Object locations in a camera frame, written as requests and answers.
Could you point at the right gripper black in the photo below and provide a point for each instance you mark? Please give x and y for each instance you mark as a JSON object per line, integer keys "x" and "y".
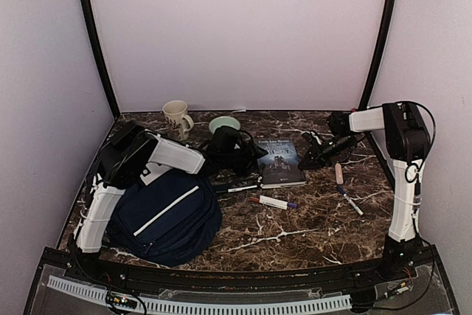
{"x": 317, "y": 157}

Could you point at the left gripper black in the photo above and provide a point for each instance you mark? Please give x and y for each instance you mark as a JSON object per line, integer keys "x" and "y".
{"x": 254, "y": 153}

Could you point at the dark blue hardcover book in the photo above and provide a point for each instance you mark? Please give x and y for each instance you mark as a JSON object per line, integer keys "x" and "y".
{"x": 279, "y": 167}

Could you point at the navy blue student backpack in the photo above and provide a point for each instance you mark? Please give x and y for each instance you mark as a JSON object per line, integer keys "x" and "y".
{"x": 163, "y": 212}

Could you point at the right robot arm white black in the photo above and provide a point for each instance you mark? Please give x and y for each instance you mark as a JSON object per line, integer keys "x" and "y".
{"x": 408, "y": 143}

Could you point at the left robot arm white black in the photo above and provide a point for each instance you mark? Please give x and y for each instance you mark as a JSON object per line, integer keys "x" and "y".
{"x": 135, "y": 141}

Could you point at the black capped white marker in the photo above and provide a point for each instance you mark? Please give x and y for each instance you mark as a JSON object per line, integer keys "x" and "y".
{"x": 223, "y": 189}

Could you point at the blue capped thin pen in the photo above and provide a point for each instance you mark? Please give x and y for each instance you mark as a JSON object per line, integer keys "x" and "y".
{"x": 349, "y": 200}

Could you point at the light green ceramic bowl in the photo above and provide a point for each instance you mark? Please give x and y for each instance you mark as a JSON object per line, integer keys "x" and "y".
{"x": 223, "y": 121}

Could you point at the purple capped white marker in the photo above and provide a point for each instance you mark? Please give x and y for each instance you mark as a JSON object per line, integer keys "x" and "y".
{"x": 273, "y": 202}

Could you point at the cream ceramic mug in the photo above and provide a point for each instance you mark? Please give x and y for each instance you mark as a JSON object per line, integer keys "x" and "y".
{"x": 177, "y": 118}

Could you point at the small circuit board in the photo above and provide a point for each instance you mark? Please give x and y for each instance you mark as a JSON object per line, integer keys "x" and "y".
{"x": 120, "y": 301}

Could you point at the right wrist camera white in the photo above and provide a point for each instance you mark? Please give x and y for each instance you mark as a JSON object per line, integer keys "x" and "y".
{"x": 312, "y": 138}

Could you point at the white slotted cable duct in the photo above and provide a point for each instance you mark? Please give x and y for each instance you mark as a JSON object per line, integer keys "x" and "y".
{"x": 200, "y": 305}

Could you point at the black front rail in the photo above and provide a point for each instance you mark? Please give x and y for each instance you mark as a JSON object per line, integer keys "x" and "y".
{"x": 145, "y": 279}

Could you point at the right black frame post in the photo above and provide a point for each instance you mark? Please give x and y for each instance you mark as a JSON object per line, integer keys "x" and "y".
{"x": 374, "y": 67}

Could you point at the black frame post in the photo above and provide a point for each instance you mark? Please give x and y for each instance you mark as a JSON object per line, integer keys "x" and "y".
{"x": 97, "y": 52}
{"x": 374, "y": 67}

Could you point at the left black frame post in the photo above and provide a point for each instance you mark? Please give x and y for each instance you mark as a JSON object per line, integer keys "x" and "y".
{"x": 97, "y": 52}

